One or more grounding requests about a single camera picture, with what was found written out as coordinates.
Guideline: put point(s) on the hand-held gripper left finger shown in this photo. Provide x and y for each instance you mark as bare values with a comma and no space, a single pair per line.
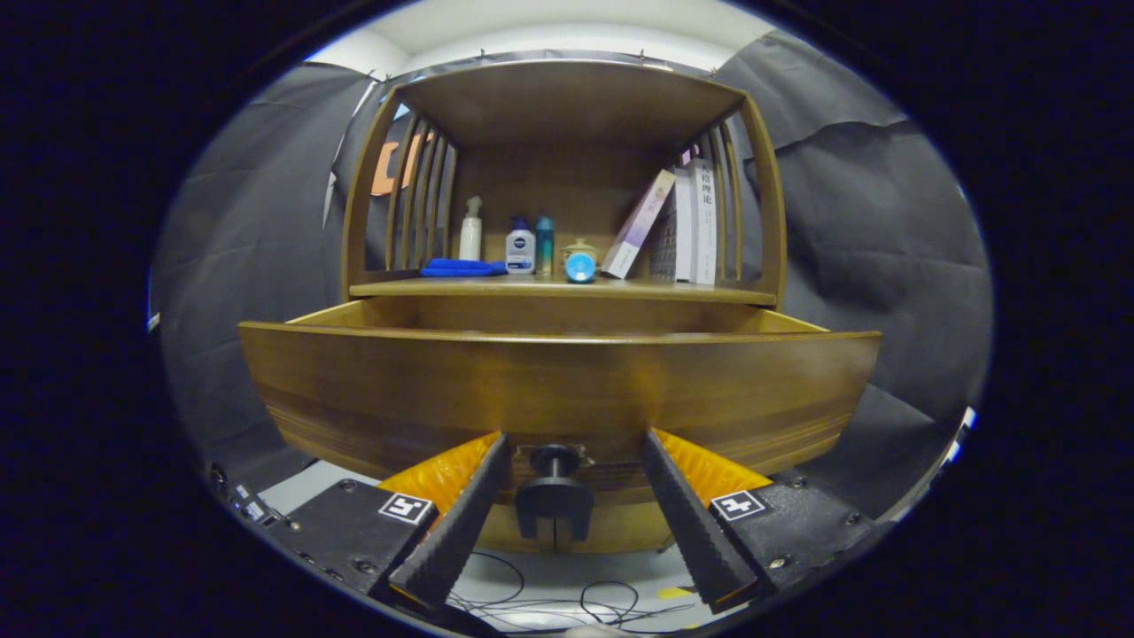
461,532

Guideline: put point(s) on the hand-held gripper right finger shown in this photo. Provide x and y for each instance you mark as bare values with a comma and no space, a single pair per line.
687,523

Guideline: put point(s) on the black drawer knob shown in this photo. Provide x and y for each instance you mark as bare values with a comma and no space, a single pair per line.
555,492

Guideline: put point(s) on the wooden drawer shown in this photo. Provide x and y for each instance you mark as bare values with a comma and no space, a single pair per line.
443,390

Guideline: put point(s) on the blue white cosmetic tube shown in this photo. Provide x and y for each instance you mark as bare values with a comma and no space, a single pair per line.
580,267

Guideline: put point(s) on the wooden cabinet door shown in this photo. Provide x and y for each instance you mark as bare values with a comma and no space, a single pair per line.
500,532
629,527

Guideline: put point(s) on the wooden countertop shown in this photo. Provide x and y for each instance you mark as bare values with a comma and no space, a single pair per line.
496,288

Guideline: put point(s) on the wooden cabinet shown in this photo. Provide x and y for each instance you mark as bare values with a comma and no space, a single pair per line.
567,97

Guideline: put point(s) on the yellow floor tape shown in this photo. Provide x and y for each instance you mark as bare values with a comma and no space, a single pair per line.
675,592

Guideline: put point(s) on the blue folded cloth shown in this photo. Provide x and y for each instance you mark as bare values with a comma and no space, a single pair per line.
461,267

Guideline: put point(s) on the dark patterned book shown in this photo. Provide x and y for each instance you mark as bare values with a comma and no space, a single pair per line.
664,246

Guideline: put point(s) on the white lotion bottle blue cap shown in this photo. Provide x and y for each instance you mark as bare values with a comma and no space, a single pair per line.
520,250

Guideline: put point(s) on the white spray bottle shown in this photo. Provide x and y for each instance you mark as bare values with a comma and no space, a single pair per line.
470,235

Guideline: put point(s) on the beige lidded teacup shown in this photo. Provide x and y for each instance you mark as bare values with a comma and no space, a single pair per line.
580,244

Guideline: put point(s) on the teal bottle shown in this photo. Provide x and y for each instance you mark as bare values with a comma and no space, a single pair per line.
544,244

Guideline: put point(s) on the purple cover book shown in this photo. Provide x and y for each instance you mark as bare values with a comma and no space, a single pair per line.
638,226

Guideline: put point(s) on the white book black lettering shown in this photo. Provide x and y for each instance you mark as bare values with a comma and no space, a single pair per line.
704,221

